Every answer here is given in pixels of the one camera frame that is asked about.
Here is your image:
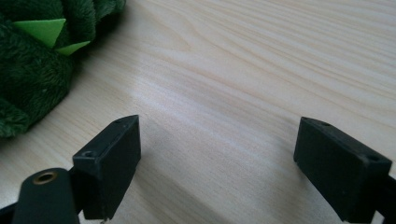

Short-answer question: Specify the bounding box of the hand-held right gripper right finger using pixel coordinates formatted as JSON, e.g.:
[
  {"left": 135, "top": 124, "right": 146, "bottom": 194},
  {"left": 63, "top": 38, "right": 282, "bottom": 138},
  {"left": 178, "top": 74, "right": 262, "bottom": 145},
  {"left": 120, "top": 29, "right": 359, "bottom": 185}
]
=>
[{"left": 292, "top": 116, "right": 393, "bottom": 224}]

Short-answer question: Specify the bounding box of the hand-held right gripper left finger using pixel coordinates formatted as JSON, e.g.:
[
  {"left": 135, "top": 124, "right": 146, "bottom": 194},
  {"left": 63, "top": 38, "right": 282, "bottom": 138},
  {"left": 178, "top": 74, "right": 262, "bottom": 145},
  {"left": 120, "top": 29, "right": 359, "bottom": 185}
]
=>
[{"left": 71, "top": 114, "right": 142, "bottom": 221}]

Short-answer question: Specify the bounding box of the green plush dinosaur garment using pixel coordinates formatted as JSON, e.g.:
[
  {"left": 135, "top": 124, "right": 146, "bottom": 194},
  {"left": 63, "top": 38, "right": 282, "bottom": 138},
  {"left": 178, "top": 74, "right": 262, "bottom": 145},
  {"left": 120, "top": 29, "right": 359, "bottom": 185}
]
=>
[{"left": 0, "top": 0, "right": 127, "bottom": 139}]

